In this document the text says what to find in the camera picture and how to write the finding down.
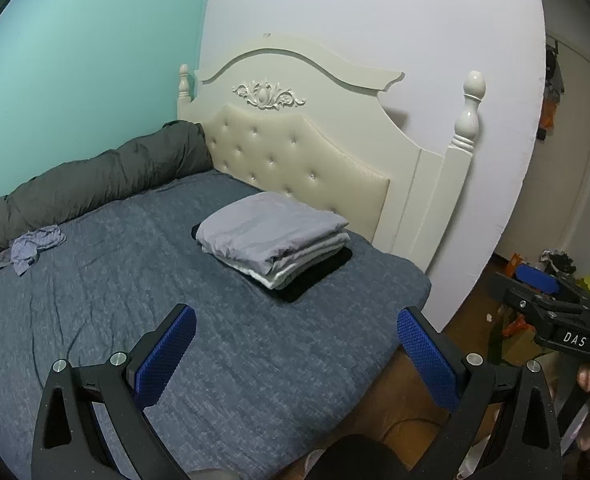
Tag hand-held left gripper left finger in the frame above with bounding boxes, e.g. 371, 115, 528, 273
31, 302, 198, 480

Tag cream tufted headboard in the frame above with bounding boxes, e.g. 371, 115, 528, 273
176, 32, 488, 273

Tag light grey jacket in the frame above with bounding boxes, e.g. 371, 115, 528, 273
195, 191, 351, 273

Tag bed with blue sheet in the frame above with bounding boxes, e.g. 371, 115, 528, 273
0, 167, 432, 480

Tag pile of floor clutter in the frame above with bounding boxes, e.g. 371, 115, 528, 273
485, 247, 590, 361

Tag hanging dark bags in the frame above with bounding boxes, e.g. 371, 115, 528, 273
537, 42, 564, 142

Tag cream door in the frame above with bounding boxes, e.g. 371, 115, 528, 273
495, 30, 590, 261

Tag black folded cloth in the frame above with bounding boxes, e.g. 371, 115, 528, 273
191, 224, 354, 305

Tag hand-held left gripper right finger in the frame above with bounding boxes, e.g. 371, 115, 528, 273
396, 306, 563, 480

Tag crumpled blue-grey cloth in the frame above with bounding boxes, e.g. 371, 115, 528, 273
0, 225, 67, 277

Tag white folded cloth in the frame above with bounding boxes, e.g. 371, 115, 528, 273
225, 242, 352, 291

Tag dark grey rolled duvet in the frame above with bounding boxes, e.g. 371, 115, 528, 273
0, 120, 215, 266

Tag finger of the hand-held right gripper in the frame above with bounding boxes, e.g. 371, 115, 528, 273
495, 271, 556, 331
517, 263, 562, 296

